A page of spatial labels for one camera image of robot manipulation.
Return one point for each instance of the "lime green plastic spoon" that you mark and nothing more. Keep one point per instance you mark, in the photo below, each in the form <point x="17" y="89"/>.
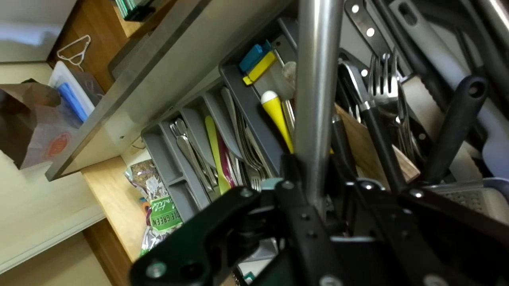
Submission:
<point x="216" y="148"/>

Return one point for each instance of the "clear plastic container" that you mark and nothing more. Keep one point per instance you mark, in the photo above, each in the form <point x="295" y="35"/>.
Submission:
<point x="74" y="95"/>

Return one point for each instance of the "metal flat grater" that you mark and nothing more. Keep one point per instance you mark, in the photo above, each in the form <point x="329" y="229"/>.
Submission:
<point x="472" y="200"/>

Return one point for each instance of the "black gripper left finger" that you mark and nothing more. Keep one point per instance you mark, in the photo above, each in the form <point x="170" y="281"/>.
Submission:
<point x="213" y="238"/>

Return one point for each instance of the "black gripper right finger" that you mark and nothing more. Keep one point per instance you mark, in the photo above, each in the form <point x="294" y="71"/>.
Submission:
<point x="435" y="238"/>

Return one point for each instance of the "brown paper bag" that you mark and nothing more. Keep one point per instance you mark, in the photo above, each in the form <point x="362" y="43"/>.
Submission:
<point x="22" y="121"/>

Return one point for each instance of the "green labelled food packet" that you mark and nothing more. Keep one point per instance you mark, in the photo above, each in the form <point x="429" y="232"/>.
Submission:
<point x="162" y="214"/>

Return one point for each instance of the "metal tablespoon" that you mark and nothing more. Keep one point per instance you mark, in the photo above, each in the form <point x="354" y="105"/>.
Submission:
<point x="184" y="140"/>
<point x="232" y="124"/>

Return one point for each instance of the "black plastic utensil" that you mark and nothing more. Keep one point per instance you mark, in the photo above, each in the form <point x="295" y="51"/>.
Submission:
<point x="456" y="127"/>

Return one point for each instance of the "wooden flat spatula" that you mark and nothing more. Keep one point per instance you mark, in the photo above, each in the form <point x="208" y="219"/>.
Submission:
<point x="360" y="148"/>

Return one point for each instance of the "wooden drawer with steel front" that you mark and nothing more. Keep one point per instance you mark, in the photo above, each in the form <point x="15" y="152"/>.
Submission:
<point x="160" y="89"/>

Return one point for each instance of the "blue bag clip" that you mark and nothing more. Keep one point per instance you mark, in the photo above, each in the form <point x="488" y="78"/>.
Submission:
<point x="254" y="57"/>

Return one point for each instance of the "grey plastic cutlery organizer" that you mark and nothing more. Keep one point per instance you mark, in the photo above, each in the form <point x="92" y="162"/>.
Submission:
<point x="160" y="152"/>

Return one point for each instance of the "yellow bag clip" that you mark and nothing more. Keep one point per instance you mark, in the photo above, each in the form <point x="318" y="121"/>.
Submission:
<point x="262" y="67"/>

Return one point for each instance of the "light grey plastic utensil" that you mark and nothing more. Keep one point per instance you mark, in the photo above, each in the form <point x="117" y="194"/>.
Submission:
<point x="451" y="63"/>

